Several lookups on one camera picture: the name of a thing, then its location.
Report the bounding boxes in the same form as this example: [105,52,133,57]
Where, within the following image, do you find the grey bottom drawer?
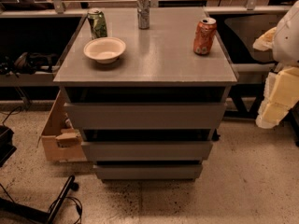
[93,164,203,180]

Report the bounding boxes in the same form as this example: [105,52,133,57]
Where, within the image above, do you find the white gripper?
[252,27,299,129]

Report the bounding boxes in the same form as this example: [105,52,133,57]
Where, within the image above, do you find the green soda can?
[87,8,107,39]

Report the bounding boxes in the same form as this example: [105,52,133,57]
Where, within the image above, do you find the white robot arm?
[252,1,299,129]

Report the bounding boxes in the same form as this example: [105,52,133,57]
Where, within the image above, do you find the grey top drawer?
[64,103,226,130]

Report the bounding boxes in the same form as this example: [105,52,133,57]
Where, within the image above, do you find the cardboard box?
[40,92,86,161]

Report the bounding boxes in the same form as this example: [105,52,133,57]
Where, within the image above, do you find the white paper bowl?
[83,37,126,64]

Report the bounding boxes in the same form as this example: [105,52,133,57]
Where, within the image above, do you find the black chair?
[214,13,282,119]

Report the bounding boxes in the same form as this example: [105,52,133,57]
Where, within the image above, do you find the black stand with cable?
[0,175,83,224]

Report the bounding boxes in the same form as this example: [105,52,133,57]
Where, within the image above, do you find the grey drawer cabinet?
[52,6,239,183]

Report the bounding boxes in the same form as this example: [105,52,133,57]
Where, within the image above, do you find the black case at left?
[0,125,16,167]

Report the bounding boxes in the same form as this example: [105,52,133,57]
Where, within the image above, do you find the silver soda can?
[136,0,150,29]

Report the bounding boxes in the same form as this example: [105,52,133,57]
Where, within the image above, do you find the grey drawer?
[93,164,203,180]
[64,103,226,130]
[81,141,212,161]

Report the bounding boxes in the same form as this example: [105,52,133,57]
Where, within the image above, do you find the grey middle drawer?
[81,141,212,161]

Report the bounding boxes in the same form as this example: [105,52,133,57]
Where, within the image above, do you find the orange soda can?
[193,17,217,55]

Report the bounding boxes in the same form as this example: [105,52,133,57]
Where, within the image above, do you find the black headphones on shelf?
[0,52,59,76]

